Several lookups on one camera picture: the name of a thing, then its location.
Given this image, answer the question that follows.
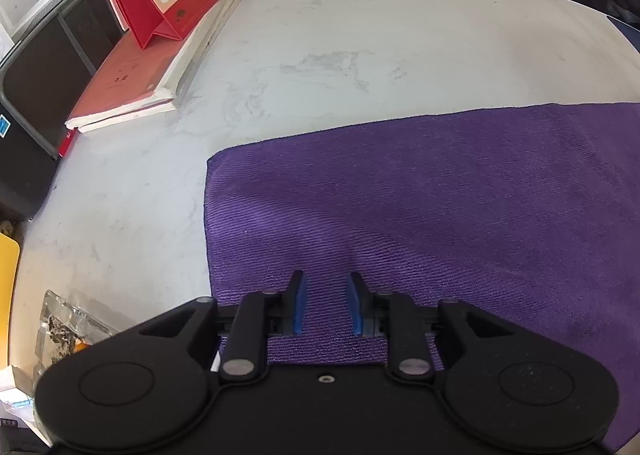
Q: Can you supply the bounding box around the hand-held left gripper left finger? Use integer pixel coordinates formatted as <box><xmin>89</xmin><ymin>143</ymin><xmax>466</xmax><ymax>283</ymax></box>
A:
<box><xmin>137</xmin><ymin>270</ymin><xmax>306</xmax><ymax>384</ymax></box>

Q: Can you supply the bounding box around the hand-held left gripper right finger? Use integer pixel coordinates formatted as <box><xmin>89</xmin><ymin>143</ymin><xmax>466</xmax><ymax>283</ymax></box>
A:
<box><xmin>348</xmin><ymin>271</ymin><xmax>516</xmax><ymax>384</ymax></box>

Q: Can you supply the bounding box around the purple towel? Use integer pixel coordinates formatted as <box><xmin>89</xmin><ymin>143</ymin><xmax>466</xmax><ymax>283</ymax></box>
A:
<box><xmin>204</xmin><ymin>102</ymin><xmax>640</xmax><ymax>453</ymax></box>

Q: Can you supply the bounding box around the glass ashtray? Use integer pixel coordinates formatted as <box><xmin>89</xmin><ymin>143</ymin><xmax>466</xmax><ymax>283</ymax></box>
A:
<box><xmin>34</xmin><ymin>289</ymin><xmax>121</xmax><ymax>376</ymax></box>

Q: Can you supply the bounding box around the red covered book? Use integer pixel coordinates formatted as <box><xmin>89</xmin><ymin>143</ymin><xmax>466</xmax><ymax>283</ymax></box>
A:
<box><xmin>65</xmin><ymin>0</ymin><xmax>242</xmax><ymax>134</ymax></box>

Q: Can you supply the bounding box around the yellow plastic object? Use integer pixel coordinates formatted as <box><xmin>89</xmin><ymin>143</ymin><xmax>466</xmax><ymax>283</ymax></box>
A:
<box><xmin>0</xmin><ymin>232</ymin><xmax>21</xmax><ymax>371</ymax></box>

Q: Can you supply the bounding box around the white paper packet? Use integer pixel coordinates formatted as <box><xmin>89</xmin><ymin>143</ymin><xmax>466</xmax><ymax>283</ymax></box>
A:
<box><xmin>0</xmin><ymin>365</ymin><xmax>46</xmax><ymax>436</ymax></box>

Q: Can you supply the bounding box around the black box with blue sticker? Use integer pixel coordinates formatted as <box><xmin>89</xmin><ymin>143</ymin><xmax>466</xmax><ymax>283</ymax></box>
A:
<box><xmin>0</xmin><ymin>100</ymin><xmax>63</xmax><ymax>221</ymax></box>

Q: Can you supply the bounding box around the black chair with grey frame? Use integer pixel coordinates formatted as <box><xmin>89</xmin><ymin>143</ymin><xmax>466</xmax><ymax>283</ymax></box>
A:
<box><xmin>0</xmin><ymin>0</ymin><xmax>126</xmax><ymax>161</ymax></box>

